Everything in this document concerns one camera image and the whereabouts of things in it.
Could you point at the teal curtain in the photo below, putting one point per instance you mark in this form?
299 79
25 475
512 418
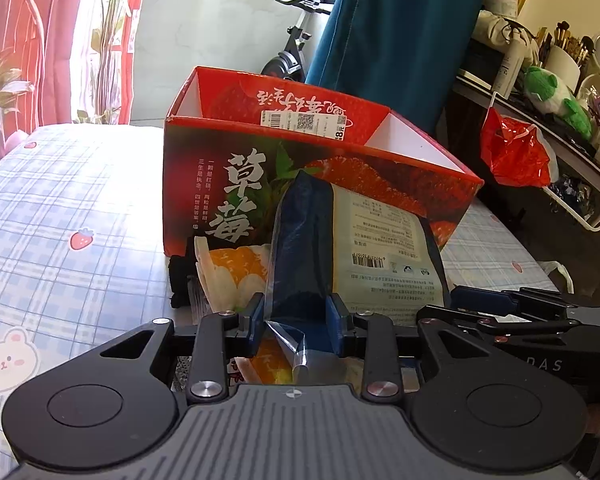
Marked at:
390 30

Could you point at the green plush toy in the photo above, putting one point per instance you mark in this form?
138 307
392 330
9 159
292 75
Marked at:
555 97

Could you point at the black eye mask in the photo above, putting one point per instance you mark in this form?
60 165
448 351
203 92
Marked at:
181 280

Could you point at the orange flower print packet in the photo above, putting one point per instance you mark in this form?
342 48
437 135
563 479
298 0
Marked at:
235 265

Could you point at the red strawberry print cardboard box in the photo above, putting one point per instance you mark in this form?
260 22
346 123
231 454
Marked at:
360 175

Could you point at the dark desk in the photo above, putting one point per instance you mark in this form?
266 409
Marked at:
580 160

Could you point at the red plastic bag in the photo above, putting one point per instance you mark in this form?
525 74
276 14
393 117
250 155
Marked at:
515 150

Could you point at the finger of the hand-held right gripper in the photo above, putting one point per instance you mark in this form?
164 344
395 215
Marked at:
480 297
525 327

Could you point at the blue and green snack packet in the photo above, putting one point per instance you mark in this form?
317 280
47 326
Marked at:
380 240

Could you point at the blue plaid bed sheet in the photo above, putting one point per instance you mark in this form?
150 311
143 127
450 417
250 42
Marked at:
80 200

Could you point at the white cloth bag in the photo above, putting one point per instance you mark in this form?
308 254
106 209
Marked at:
500 22

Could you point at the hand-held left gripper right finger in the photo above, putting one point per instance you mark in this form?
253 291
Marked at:
333 327

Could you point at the black exercise bike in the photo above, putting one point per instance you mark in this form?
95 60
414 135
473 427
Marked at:
292 45

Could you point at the white spray bottle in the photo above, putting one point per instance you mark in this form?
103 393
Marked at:
511 67

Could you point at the white brush holder cup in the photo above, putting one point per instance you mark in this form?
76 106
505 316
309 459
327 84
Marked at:
562 65

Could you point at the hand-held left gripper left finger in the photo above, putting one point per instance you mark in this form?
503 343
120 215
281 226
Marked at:
258 327

